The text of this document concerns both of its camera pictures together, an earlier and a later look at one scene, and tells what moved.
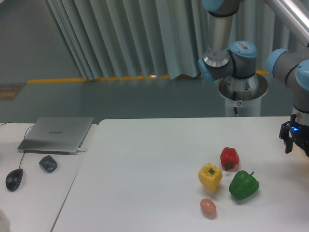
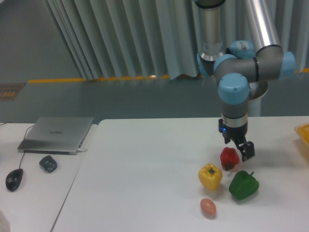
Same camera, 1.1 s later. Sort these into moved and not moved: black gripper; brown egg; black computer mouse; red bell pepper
Moved: black gripper
Not moved: brown egg; black computer mouse; red bell pepper
